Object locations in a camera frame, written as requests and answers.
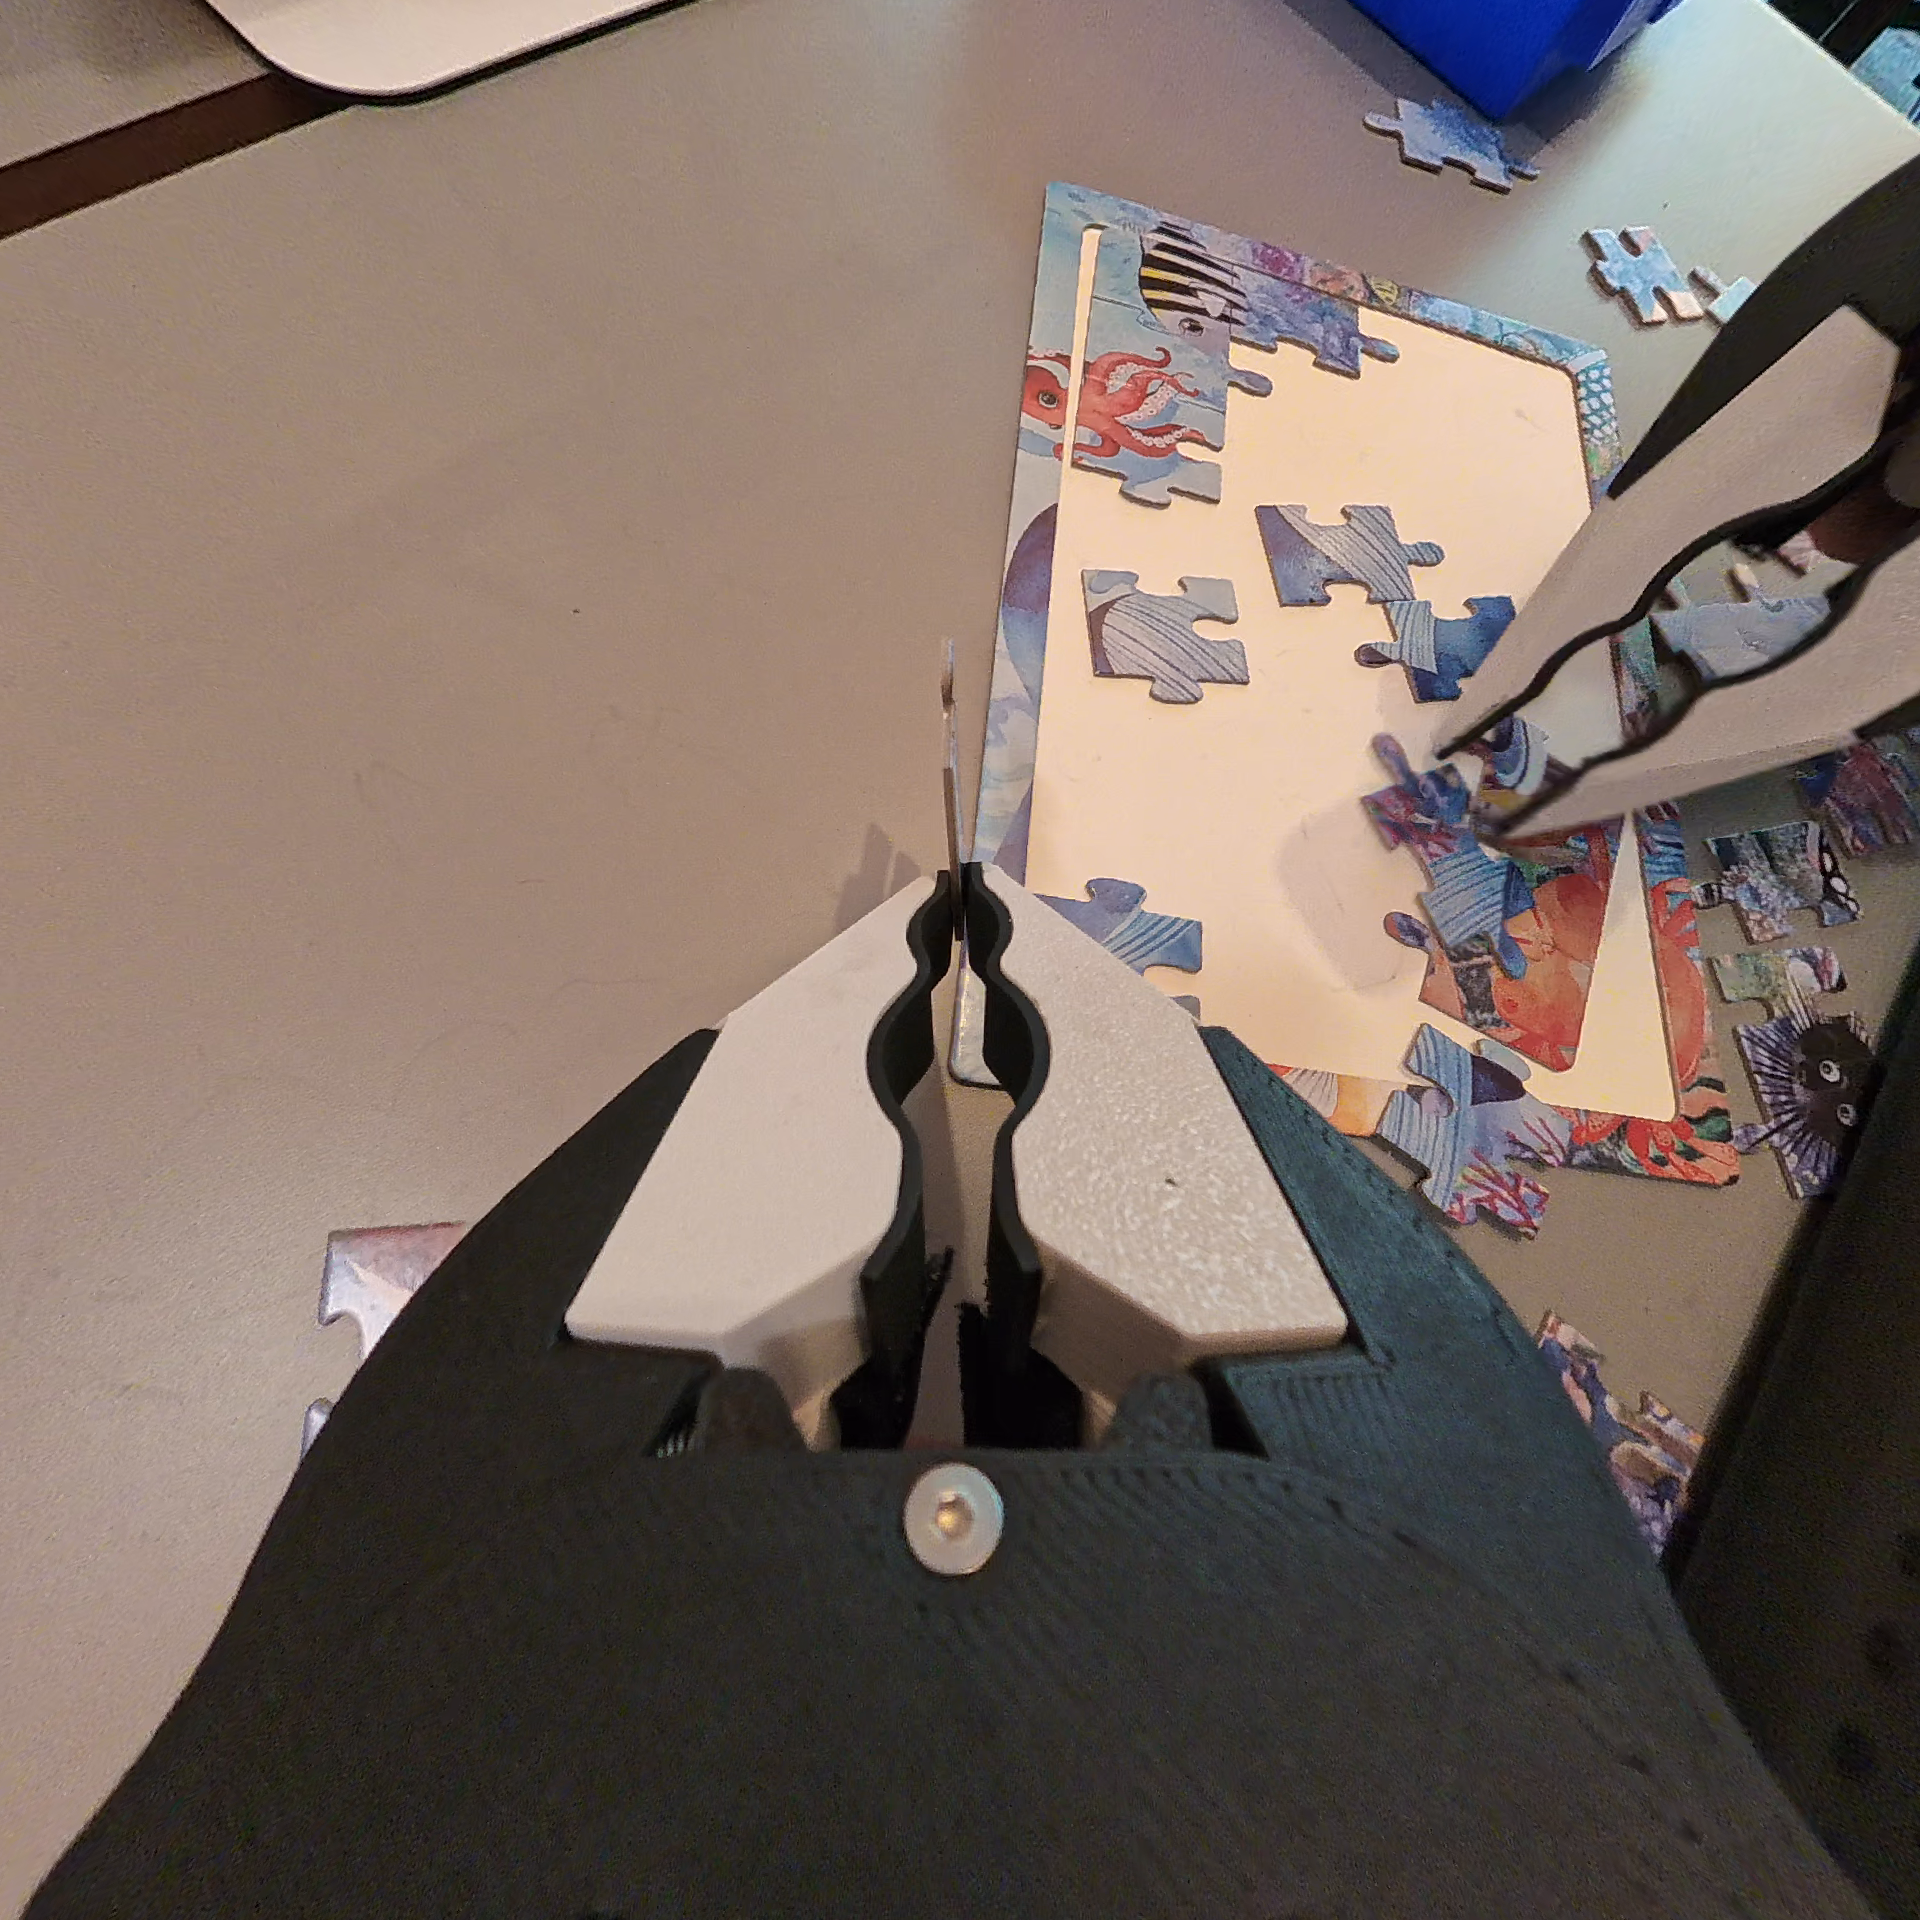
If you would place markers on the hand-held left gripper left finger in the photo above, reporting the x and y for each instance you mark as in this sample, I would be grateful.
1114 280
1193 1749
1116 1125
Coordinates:
721 1200

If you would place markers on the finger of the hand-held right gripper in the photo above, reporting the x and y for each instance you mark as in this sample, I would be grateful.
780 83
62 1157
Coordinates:
1816 691
1740 451

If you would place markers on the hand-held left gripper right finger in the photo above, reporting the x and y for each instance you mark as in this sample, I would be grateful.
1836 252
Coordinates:
1184 1200

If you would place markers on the blue swoosh corner puzzle piece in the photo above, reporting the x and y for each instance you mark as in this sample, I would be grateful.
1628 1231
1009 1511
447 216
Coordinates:
1132 939

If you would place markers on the dark blue striped puzzle piece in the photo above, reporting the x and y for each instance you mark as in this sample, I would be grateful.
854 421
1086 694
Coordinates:
1448 653

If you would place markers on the joined orange crab puzzle pieces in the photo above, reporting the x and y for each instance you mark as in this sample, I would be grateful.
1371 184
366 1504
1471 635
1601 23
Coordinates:
1560 975

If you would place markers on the striped whale belly puzzle piece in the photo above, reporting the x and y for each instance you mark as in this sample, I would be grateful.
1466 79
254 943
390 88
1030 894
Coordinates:
1471 901

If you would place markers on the pink coral seahorse puzzle piece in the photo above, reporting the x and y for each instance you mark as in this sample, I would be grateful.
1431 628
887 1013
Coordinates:
1418 803

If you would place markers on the dark blue striped whale piece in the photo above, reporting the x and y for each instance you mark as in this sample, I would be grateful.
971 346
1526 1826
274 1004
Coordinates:
1335 552

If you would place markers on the pale blue splash puzzle piece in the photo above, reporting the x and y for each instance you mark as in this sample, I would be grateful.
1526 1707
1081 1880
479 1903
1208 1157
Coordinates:
1448 138

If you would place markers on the sea print jigsaw puzzle board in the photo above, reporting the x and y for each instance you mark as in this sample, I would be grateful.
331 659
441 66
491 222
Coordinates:
1201 781

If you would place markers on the purple blue edge puzzle piece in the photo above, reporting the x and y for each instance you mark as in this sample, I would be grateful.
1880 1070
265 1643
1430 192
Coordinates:
1320 323

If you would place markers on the pale striped whale fin piece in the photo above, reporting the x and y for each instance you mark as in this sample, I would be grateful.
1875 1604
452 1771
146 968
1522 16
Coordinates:
1161 639

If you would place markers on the striped fish puzzle piece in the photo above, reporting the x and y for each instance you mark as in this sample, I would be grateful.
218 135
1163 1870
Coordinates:
1193 278

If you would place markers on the pale blue octopus arm piece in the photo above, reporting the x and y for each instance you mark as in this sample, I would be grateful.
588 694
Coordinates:
1171 374

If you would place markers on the red octopus head puzzle piece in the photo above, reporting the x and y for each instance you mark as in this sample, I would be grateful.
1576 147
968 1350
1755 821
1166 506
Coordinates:
1148 459

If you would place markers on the grey blue white puzzle piece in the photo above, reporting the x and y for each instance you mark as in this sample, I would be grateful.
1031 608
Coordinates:
1740 630

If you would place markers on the small blue purple puzzle piece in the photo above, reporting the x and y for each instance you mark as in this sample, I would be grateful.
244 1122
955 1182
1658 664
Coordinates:
1650 270

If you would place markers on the purple grey peeled puzzle piece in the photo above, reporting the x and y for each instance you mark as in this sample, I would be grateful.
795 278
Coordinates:
382 1267

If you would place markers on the black spiny fish puzzle piece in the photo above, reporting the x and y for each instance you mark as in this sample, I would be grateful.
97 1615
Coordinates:
1816 1072

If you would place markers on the blue plastic bin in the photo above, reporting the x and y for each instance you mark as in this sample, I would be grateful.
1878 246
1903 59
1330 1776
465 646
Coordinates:
1499 44

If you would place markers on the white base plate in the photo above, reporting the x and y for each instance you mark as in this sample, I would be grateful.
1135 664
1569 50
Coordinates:
420 37

